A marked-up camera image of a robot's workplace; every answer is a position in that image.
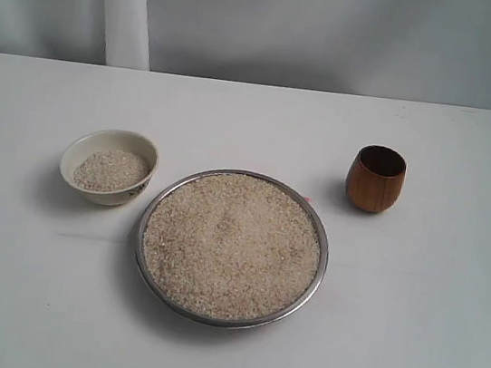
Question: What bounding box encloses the rice in steel tray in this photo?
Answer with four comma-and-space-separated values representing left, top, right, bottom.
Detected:
140, 173, 321, 323

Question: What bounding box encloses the round steel tray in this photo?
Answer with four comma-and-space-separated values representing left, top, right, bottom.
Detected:
135, 169, 329, 330

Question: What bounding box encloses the white backdrop curtain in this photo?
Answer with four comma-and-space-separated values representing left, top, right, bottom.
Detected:
0, 0, 491, 109

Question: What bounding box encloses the rice in cream bowl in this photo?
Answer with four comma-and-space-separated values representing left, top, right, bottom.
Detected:
72, 150, 149, 192

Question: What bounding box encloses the brown wooden cup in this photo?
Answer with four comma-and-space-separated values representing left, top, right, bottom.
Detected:
345, 145, 407, 214

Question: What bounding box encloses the cream ceramic bowl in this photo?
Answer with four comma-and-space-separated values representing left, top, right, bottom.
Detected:
59, 129, 159, 207

